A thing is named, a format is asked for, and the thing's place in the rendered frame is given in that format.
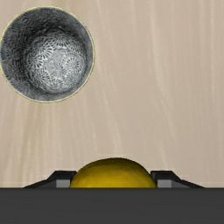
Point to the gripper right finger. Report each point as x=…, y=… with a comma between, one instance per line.
x=166, y=177

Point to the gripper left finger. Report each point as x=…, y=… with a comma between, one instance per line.
x=59, y=177

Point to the yellow lemon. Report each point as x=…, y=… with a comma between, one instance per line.
x=113, y=175

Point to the grey patterned bowl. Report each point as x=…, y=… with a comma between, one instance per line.
x=46, y=54

